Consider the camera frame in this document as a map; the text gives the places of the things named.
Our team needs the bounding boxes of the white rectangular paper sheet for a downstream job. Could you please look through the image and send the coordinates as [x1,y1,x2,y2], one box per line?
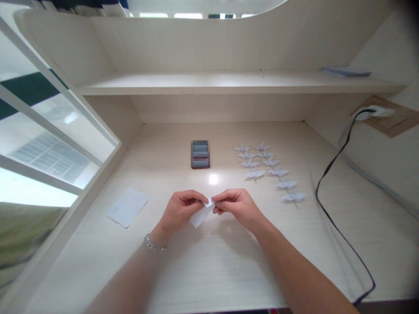
[106,187,151,229]

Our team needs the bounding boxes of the black power cable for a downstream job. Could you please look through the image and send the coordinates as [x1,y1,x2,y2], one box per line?
[315,109,377,305]

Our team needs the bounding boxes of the dark smartphone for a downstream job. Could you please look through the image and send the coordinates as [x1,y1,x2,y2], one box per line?
[190,140,211,170]

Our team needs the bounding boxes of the cream wooden desk shelf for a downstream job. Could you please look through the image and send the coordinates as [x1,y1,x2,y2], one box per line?
[13,0,410,126]

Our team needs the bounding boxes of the stack of pale blue paper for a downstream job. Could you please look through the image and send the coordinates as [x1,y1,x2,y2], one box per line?
[321,66,372,79]

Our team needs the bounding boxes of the beige wall socket plate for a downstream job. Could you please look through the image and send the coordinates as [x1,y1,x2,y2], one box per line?
[350,95,419,138]

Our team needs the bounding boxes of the group of white paper cranes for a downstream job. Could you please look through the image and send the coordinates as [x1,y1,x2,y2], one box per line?
[233,140,307,210]

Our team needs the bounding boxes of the small white paper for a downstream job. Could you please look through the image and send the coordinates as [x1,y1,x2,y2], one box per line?
[189,197,217,229]

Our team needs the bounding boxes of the white framed window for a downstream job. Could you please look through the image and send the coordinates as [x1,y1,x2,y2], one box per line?
[0,14,122,210]

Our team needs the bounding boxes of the person's right hand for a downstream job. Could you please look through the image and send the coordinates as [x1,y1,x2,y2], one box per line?
[211,188,268,232]

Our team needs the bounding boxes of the person's left hand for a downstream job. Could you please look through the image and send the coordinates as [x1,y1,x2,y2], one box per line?
[155,190,210,235]

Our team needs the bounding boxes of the white plug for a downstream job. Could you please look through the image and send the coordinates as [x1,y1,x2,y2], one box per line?
[359,104,397,121]

